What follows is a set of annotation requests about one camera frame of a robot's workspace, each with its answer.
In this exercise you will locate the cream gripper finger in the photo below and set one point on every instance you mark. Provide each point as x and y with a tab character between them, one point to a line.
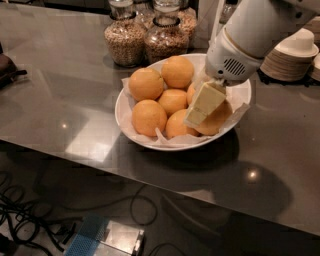
207	98

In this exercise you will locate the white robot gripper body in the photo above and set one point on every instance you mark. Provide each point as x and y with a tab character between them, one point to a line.
226	60

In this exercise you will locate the large orange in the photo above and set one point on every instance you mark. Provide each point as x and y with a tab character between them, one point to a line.
211	125

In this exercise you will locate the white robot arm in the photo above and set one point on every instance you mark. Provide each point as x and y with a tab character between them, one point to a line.
257	26

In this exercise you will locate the back right orange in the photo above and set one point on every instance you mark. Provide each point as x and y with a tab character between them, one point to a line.
190	93

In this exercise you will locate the white paper bowl liner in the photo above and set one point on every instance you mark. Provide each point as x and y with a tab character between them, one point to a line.
180	140

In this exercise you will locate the white ceramic bowl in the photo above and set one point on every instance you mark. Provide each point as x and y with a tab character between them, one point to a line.
126	110

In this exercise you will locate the centre orange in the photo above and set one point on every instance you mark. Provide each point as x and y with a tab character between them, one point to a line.
173	100

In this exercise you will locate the back top orange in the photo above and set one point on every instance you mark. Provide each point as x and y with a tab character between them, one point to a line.
177	72

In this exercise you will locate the front middle orange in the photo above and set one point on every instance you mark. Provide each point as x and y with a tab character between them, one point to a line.
175	125

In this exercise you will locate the front left orange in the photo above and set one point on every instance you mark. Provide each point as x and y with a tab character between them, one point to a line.
147	117

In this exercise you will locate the back left orange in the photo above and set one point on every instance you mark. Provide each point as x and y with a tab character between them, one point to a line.
146	83

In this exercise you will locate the clear glass bottle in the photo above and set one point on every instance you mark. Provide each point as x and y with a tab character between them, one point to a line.
228	8

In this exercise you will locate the rear glass grain jar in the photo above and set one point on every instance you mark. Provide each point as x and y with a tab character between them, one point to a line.
188	19

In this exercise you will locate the glass grain jar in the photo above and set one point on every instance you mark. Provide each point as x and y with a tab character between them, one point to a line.
165	38
188	19
124	36

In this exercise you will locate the middle glass grain jar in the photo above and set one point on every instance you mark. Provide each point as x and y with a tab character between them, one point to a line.
165	38

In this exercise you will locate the stack of paper plates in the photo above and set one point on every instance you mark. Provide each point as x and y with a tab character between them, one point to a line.
290	60

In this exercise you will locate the black tray under plates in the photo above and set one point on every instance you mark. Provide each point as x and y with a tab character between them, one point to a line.
305	81

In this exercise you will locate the left glass grain jar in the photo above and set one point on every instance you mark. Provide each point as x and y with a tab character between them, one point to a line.
124	36

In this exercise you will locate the blue and silver floor box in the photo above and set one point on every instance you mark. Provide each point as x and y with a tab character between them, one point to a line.
99	236

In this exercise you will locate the dark brown object at left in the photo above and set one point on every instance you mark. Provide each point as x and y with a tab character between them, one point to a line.
8	70

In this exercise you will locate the white stand frame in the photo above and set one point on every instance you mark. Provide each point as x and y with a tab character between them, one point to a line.
216	11

